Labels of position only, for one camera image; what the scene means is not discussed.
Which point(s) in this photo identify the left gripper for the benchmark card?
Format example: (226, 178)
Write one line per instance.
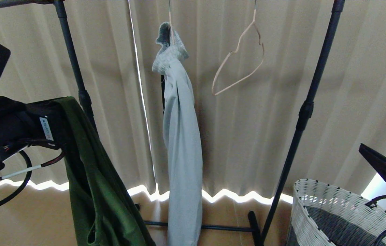
(8, 126)

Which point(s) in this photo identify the green garment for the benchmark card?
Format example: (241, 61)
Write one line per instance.
(104, 205)

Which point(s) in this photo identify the pale grey shorts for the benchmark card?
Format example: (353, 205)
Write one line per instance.
(182, 153)

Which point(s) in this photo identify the pink clothes hanger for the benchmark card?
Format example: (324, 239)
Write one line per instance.
(170, 24)
(255, 17)

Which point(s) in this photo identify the white laundry basket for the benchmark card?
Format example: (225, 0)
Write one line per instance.
(315, 201)

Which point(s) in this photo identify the black clothes rack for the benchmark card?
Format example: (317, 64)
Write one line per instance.
(307, 109)

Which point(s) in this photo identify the beige curtain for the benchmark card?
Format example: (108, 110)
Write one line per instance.
(247, 143)

